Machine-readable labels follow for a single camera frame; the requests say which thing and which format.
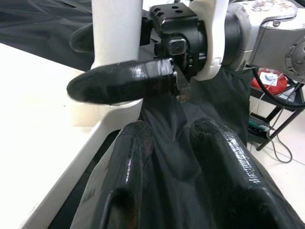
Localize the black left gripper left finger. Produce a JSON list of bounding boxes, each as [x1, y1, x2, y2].
[[73, 120, 154, 229]]

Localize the black metal shelf rack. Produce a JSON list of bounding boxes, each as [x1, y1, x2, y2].
[[247, 81, 305, 152]]

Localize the black table cloth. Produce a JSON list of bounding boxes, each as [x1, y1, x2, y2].
[[0, 0, 305, 229]]

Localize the red round cable reel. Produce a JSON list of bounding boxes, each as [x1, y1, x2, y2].
[[252, 68, 297, 95]]

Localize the white plastic children table top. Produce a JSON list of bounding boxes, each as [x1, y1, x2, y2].
[[0, 42, 145, 229]]

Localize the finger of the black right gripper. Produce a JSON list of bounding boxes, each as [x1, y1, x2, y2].
[[69, 23, 95, 53], [66, 58, 179, 106]]

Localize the white plastic table leg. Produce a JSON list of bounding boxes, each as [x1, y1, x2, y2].
[[90, 0, 143, 71]]

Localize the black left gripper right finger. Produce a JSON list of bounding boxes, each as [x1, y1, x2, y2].
[[189, 116, 305, 229]]

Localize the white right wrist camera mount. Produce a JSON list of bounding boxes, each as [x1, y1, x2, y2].
[[189, 0, 231, 82]]

